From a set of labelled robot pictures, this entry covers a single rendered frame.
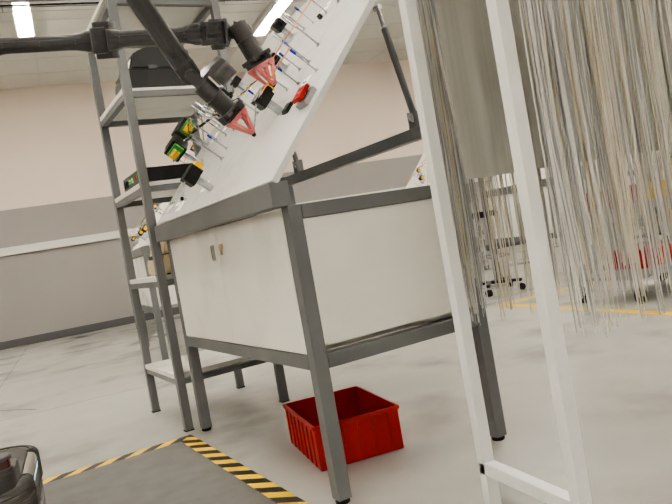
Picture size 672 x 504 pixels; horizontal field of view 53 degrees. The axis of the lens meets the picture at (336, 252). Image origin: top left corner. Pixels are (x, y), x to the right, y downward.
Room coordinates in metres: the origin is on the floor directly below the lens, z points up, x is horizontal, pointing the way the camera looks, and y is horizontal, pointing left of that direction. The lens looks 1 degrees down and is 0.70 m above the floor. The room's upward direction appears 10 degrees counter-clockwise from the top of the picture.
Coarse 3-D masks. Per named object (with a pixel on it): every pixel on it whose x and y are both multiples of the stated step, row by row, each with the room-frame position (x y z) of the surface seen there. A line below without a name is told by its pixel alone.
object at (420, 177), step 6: (420, 162) 8.84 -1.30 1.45; (420, 168) 8.72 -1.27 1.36; (426, 168) 8.24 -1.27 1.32; (414, 174) 8.79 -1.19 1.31; (420, 174) 8.56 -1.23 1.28; (426, 174) 8.40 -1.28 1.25; (414, 180) 8.67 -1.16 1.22; (420, 180) 8.31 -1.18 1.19; (426, 180) 8.29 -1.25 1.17; (408, 186) 8.75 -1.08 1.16; (414, 186) 8.55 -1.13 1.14; (474, 192) 7.80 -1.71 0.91; (474, 198) 7.80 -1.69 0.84; (474, 228) 7.83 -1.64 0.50
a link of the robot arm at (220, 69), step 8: (216, 56) 1.93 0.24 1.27; (208, 64) 1.93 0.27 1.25; (216, 64) 1.91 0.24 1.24; (224, 64) 1.92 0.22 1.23; (192, 72) 1.87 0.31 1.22; (208, 72) 1.90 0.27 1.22; (216, 72) 1.92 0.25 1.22; (224, 72) 1.92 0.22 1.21; (232, 72) 1.93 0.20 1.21; (192, 80) 1.88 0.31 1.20; (200, 80) 1.89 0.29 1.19; (224, 80) 1.93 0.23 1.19
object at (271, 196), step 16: (256, 192) 1.79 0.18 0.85; (272, 192) 1.72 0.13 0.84; (288, 192) 1.74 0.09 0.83; (208, 208) 2.14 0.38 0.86; (224, 208) 2.02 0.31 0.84; (240, 208) 1.91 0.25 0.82; (256, 208) 1.81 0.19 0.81; (272, 208) 1.76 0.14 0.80; (160, 224) 2.66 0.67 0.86; (176, 224) 2.47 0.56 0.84; (192, 224) 2.31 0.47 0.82; (208, 224) 2.16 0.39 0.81; (160, 240) 2.69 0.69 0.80
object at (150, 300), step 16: (160, 208) 6.06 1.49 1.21; (144, 240) 5.64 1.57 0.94; (144, 256) 4.97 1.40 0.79; (144, 272) 5.25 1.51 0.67; (144, 288) 5.44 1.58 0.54; (144, 304) 5.63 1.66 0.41; (160, 304) 5.03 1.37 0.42; (144, 320) 6.03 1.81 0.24; (160, 320) 4.98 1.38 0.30; (160, 336) 4.97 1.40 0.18
